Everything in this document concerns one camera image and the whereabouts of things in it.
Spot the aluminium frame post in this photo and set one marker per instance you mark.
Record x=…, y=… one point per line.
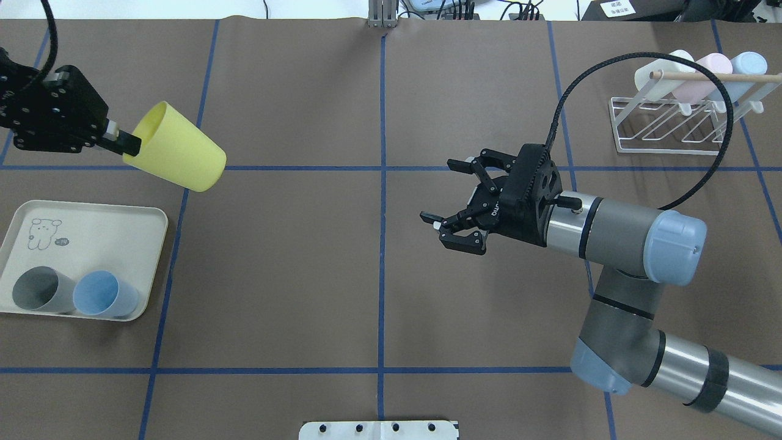
x=383, y=13

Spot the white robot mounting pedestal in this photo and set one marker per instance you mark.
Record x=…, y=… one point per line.
x=380, y=429

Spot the yellow plastic cup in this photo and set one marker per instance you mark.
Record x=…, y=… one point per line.
x=174, y=149

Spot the cream plastic tray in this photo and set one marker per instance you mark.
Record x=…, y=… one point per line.
x=79, y=238

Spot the grey plastic cup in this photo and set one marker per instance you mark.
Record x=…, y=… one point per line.
x=44, y=289

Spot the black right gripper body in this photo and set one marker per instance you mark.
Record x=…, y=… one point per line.
x=512, y=215

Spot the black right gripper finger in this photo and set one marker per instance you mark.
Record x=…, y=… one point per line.
x=464, y=167
x=437, y=221

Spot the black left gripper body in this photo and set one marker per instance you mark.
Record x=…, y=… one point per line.
x=68, y=101

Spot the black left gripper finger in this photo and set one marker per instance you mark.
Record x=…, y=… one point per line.
x=125, y=143

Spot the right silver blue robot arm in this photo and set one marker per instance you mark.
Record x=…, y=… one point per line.
x=641, y=251

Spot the light blue plastic cup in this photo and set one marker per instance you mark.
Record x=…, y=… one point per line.
x=745, y=63

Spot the white wire cup rack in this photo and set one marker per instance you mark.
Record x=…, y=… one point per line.
x=673, y=112

